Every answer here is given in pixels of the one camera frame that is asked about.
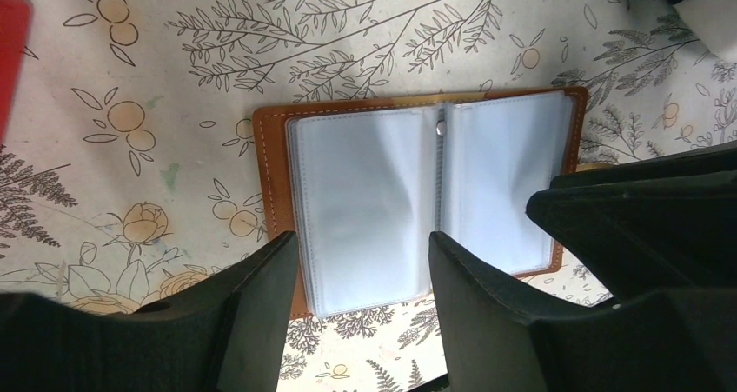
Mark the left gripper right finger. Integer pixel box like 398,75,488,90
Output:
428,232,736,391

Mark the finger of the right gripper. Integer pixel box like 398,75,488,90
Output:
526,171,736,302
550,142,736,189

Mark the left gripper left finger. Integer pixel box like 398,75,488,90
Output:
1,231,299,391

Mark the brown leather card holder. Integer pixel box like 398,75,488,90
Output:
252,86,588,318

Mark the red bin with card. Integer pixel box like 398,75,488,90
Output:
1,0,31,143

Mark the black white checkered pillow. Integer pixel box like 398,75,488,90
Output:
666,0,736,63

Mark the floral table mat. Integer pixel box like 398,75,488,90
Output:
1,0,736,391

